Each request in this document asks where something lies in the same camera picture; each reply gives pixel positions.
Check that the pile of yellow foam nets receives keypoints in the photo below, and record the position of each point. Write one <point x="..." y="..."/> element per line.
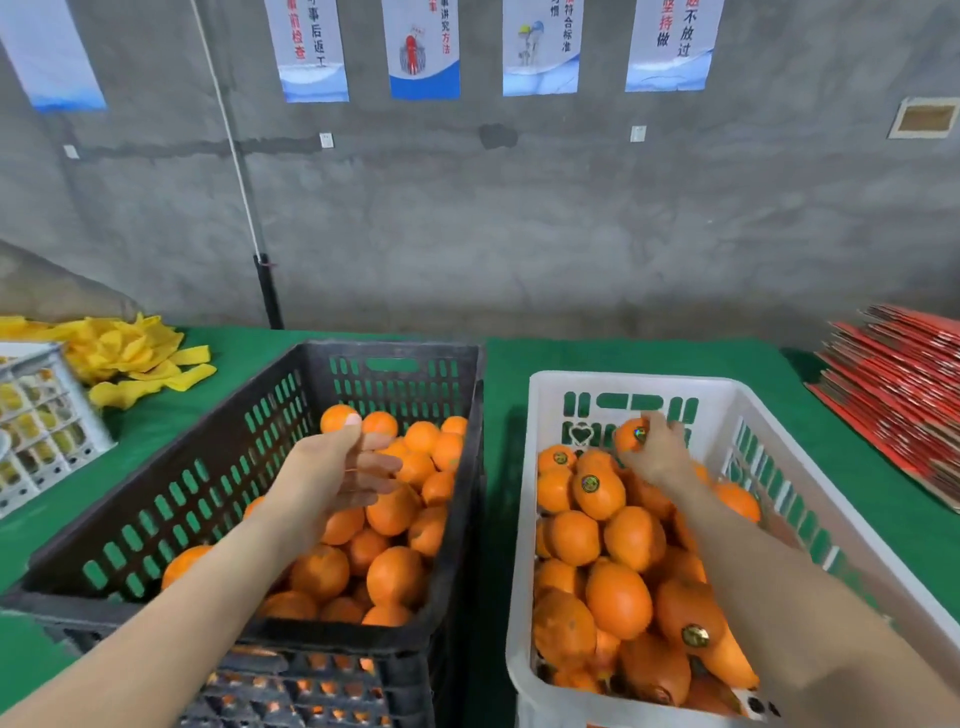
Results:
<point x="120" y="356"/>

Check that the pile of stickered oranges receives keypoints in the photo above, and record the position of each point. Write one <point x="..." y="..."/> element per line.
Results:
<point x="600" y="585"/>

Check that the poster with red figure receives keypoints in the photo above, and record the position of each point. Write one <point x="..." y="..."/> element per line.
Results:
<point x="421" y="52"/>

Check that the pile of plain oranges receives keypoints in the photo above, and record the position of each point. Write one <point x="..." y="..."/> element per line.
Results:
<point x="394" y="574"/>

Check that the single orange with sticker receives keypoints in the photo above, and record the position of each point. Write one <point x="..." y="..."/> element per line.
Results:
<point x="628" y="436"/>

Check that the white and blue wall poster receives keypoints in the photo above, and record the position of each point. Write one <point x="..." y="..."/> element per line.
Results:
<point x="52" y="52"/>
<point x="309" y="52"/>
<point x="673" y="45"/>

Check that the heap of yellow wrapped fruits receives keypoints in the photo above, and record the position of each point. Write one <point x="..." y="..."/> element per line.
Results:
<point x="22" y="427"/>

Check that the person's right hand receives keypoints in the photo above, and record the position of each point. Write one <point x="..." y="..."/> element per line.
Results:
<point x="667" y="461"/>

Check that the recessed wall box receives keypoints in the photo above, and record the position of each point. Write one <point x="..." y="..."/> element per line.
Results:
<point x="924" y="118"/>

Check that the person's left thumb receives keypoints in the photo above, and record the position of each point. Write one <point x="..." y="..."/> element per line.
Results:
<point x="346" y="433"/>

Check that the poster with blue figure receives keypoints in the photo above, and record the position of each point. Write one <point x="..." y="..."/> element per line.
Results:
<point x="541" y="52"/>

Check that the person's right fingers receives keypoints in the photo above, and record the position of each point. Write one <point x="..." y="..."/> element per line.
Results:
<point x="664" y="431"/>

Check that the person's left hand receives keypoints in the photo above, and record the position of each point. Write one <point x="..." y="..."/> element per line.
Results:
<point x="315" y="480"/>

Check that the person's left middle finger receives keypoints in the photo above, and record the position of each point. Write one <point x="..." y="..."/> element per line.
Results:
<point x="375" y="484"/>

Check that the heap of oranges behind grid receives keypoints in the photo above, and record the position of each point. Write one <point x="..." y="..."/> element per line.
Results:
<point x="330" y="686"/>

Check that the black plastic crate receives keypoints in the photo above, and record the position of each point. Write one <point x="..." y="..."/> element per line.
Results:
<point x="420" y="675"/>
<point x="225" y="450"/>

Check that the black pole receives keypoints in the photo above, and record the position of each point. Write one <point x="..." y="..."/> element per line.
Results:
<point x="268" y="292"/>

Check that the white fine-grid plastic crate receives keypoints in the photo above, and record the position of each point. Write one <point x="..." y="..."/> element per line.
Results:
<point x="67" y="450"/>

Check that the stack of red flat cartons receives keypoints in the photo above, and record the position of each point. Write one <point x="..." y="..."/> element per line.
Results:
<point x="900" y="382"/>

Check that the person's left forearm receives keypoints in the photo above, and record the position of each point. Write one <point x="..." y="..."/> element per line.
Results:
<point x="150" y="637"/>

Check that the person's right forearm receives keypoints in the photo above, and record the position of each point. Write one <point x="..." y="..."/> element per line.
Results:
<point x="787" y="600"/>

